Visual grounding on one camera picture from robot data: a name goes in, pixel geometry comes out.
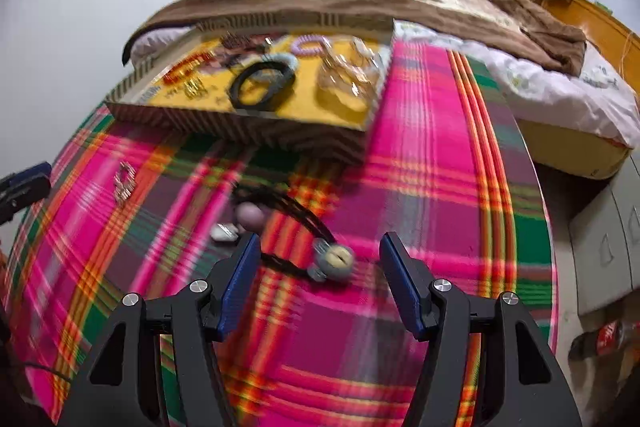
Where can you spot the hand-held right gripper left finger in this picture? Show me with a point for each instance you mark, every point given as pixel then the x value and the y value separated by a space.
pixel 240 287

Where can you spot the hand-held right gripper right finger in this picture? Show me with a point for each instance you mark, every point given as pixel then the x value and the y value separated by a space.
pixel 400 287

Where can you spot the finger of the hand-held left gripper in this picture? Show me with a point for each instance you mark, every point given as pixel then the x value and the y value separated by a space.
pixel 27 174

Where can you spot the striped cardboard box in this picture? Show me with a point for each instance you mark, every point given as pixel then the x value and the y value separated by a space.
pixel 280 132

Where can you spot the pink plaid cloth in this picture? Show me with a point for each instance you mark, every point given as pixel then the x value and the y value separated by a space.
pixel 430 167

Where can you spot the red label soda bottle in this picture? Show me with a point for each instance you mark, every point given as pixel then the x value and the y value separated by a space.
pixel 610 337

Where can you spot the yellow bed base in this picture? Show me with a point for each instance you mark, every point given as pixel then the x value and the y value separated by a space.
pixel 565 147

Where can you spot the pale grey cabinet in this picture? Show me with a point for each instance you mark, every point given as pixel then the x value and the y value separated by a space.
pixel 610 232

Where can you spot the clear hair claw clip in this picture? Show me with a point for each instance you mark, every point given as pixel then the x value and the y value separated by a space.
pixel 345 77

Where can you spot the brown blanket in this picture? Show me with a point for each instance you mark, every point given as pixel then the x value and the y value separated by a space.
pixel 350 2

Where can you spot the wooden headboard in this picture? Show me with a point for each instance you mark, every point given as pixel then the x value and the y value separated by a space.
pixel 600 27

